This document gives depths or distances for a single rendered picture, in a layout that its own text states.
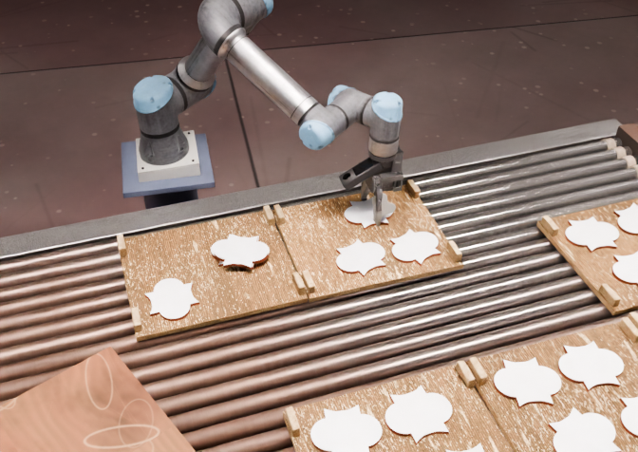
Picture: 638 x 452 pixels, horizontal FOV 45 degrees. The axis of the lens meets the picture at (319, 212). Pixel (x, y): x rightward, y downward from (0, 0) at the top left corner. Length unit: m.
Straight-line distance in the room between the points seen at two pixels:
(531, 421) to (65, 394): 0.94
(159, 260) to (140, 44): 3.18
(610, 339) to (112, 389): 1.10
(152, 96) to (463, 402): 1.20
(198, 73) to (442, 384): 1.13
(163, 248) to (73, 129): 2.33
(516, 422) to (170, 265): 0.90
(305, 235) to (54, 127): 2.52
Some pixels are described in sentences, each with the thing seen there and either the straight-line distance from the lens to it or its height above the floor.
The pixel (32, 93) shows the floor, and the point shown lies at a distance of 4.68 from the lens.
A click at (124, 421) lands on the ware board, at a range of 1.55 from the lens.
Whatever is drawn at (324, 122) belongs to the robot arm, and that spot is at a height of 1.27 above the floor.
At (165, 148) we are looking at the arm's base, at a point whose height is 0.96.
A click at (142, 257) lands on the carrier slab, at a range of 2.00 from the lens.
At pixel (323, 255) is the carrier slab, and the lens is 1.96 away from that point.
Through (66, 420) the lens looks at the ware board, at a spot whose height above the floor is 1.04.
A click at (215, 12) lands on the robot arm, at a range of 1.95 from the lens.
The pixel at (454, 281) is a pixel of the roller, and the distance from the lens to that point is 1.96.
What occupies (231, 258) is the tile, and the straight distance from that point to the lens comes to 1.92.
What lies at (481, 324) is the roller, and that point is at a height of 0.92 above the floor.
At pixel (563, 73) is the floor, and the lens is 4.88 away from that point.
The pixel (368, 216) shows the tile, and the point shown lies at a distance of 2.07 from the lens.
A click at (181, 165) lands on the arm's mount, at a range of 2.33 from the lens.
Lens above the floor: 2.27
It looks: 40 degrees down
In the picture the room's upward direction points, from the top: 1 degrees clockwise
